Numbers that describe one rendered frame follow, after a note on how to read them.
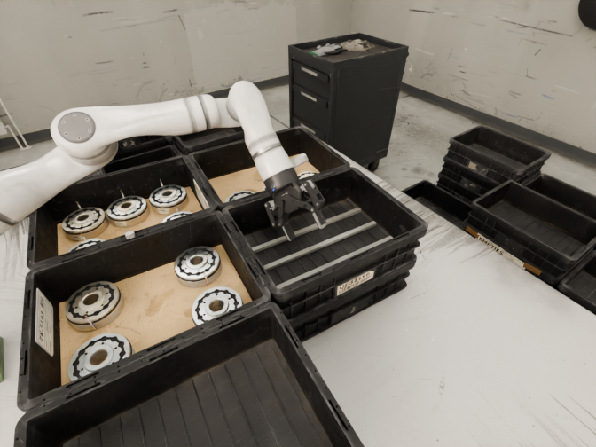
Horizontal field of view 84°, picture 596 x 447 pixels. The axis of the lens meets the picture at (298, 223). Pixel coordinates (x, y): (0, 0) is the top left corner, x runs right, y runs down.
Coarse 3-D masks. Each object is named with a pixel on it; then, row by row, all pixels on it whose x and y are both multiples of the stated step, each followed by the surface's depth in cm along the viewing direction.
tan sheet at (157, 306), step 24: (168, 264) 80; (120, 288) 74; (144, 288) 74; (168, 288) 74; (192, 288) 74; (240, 288) 74; (144, 312) 70; (168, 312) 70; (72, 336) 66; (144, 336) 66; (168, 336) 66
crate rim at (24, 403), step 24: (216, 216) 78; (120, 240) 72; (48, 264) 66; (264, 288) 62; (24, 312) 58; (240, 312) 58; (24, 336) 55; (24, 360) 52; (120, 360) 52; (24, 384) 49; (72, 384) 49; (24, 408) 46
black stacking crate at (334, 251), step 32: (352, 192) 97; (256, 224) 87; (352, 224) 91; (384, 224) 88; (416, 224) 77; (320, 256) 82; (384, 256) 74; (416, 256) 82; (320, 288) 68; (352, 288) 75; (288, 320) 69
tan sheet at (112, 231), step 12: (192, 192) 102; (192, 204) 97; (156, 216) 93; (60, 228) 89; (108, 228) 89; (120, 228) 89; (132, 228) 89; (60, 240) 86; (72, 240) 86; (60, 252) 83
